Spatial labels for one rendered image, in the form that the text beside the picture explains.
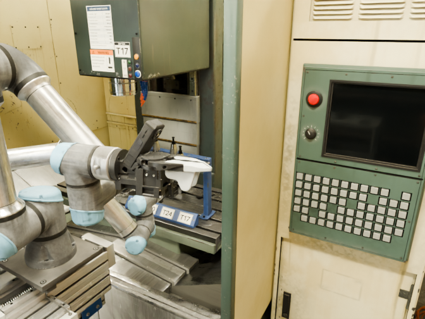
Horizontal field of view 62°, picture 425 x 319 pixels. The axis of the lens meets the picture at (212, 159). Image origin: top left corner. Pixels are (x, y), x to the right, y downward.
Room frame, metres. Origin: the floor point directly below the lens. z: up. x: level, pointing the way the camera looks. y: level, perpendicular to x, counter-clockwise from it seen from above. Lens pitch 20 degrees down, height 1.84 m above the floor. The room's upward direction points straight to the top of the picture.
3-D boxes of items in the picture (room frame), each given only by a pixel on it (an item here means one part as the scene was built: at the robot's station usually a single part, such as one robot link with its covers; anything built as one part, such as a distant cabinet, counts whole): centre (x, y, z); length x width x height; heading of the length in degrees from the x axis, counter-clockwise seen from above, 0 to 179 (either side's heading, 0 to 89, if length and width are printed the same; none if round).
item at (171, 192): (1.44, 0.21, 1.16); 0.12 x 0.08 x 0.09; 151
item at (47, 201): (0.94, 0.52, 1.33); 0.13 x 0.12 x 0.14; 163
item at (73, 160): (0.75, 0.30, 1.56); 0.11 x 0.08 x 0.09; 73
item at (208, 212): (1.67, 0.03, 1.05); 0.10 x 0.05 x 0.30; 151
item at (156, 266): (1.62, 0.54, 0.70); 0.90 x 0.30 x 0.16; 61
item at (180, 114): (2.46, 0.30, 1.16); 0.48 x 0.05 x 0.51; 61
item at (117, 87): (2.07, 0.52, 1.54); 0.16 x 0.16 x 0.12
